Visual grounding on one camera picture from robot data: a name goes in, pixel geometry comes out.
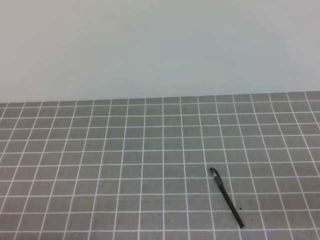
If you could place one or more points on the black pen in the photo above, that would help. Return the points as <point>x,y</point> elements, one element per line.
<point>231,206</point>

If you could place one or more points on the clear black pen cap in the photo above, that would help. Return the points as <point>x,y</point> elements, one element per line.
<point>216,176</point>

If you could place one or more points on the grey grid tablecloth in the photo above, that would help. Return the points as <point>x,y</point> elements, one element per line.
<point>138,169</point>

